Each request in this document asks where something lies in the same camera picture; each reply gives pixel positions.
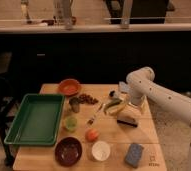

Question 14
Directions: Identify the brown grape bunch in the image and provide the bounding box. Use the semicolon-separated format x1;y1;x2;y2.
78;94;98;105

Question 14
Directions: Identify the white paper cup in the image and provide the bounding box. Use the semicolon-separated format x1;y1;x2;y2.
91;141;111;161

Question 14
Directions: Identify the small green cup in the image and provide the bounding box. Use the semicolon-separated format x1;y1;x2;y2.
64;116;77;132

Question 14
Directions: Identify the orange fruit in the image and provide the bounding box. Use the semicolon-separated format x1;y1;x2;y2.
85;129;99;142

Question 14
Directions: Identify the yellow green banana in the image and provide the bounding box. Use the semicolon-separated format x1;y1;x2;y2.
103;99;126;116

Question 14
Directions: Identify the knife with black handle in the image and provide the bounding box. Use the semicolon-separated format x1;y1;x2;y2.
109;91;120;99

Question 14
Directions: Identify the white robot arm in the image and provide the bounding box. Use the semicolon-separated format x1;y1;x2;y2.
126;67;191;171

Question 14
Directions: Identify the grey cloth piece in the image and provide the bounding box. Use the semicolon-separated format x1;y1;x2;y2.
119;81;129;93

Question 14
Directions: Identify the green plastic tray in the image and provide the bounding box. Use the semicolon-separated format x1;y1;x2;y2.
4;94;65;146

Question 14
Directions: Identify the brush with wooden handle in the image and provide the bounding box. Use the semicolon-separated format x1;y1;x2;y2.
87;103;105;125

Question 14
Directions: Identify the blue sponge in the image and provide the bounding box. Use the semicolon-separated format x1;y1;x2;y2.
125;143;144;168

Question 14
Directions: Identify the orange bowl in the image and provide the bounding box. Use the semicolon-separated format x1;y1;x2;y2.
58;79;81;96

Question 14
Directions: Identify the dark red bowl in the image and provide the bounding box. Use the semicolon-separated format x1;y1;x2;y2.
55;137;82;167

